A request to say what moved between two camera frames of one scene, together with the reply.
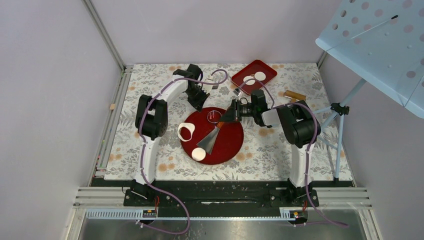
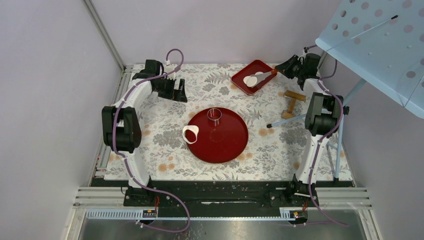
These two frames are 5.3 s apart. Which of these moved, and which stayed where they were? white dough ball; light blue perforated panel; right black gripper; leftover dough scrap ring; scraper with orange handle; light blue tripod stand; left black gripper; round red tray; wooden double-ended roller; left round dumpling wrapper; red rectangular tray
Moved: white dough ball; left black gripper; scraper with orange handle; leftover dough scrap ring; right black gripper; round red tray
Stayed: wooden double-ended roller; light blue perforated panel; red rectangular tray; left round dumpling wrapper; light blue tripod stand
